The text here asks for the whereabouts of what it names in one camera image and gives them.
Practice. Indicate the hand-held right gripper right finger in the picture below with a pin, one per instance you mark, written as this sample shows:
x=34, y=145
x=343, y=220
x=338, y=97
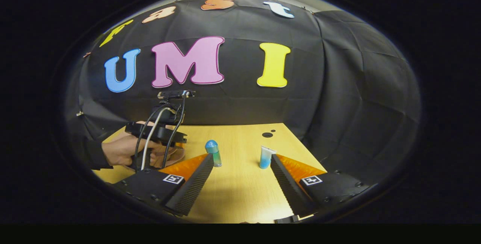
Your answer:
x=287, y=187

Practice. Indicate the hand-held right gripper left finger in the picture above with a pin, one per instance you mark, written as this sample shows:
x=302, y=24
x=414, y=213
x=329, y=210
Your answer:
x=193, y=189

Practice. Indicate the pink suitcase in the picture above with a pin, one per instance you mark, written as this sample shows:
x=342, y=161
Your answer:
x=174, y=157

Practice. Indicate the white blue skincare tube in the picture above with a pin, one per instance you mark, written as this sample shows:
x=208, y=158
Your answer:
x=266, y=157

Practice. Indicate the blue cap skincare bottle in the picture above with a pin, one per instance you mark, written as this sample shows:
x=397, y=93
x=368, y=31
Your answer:
x=213, y=150

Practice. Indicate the black backdrop cloth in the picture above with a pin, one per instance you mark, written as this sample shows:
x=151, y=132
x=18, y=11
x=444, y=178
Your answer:
x=338, y=105

